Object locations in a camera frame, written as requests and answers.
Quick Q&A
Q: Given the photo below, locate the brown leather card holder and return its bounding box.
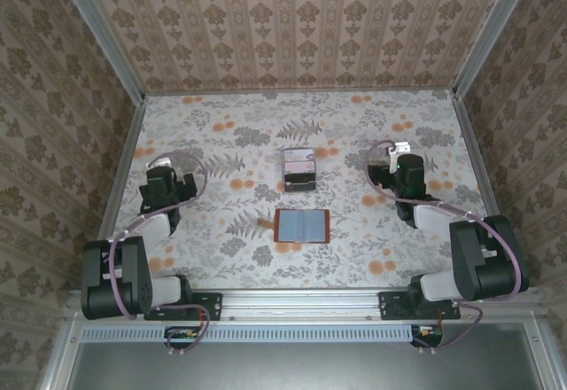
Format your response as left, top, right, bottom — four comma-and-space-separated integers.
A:
258, 207, 331, 246

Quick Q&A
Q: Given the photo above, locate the clear acrylic card stand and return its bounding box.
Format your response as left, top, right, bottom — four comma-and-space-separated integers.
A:
281, 145, 317, 195

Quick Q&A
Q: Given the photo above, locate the white VIP card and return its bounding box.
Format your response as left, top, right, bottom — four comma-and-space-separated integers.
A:
284, 148, 315, 164

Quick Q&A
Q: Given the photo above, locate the floral patterned table cover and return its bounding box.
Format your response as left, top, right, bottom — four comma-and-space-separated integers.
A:
95, 90, 511, 289

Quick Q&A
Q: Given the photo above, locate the grey metal panel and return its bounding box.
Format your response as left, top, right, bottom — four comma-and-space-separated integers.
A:
42, 321, 567, 390

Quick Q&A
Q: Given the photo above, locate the aluminium table side rail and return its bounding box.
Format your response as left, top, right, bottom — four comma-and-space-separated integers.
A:
82, 95, 147, 289
450, 92, 526, 288

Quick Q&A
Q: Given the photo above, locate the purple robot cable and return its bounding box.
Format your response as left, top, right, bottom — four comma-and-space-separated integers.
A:
364, 140, 528, 354
108, 149, 210, 354

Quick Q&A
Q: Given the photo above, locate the black cable connector box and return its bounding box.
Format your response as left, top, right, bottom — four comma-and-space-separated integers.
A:
163, 324, 201, 349
410, 324, 444, 347

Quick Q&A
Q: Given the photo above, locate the aluminium frame post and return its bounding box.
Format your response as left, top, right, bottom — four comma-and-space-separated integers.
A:
47, 0, 148, 105
452, 0, 542, 98

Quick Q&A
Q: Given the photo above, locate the aluminium mounting rail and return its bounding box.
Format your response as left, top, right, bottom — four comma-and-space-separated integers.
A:
65, 287, 545, 323

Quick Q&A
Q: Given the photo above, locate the white slotted cable duct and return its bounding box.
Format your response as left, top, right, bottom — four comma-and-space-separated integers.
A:
82, 324, 444, 344

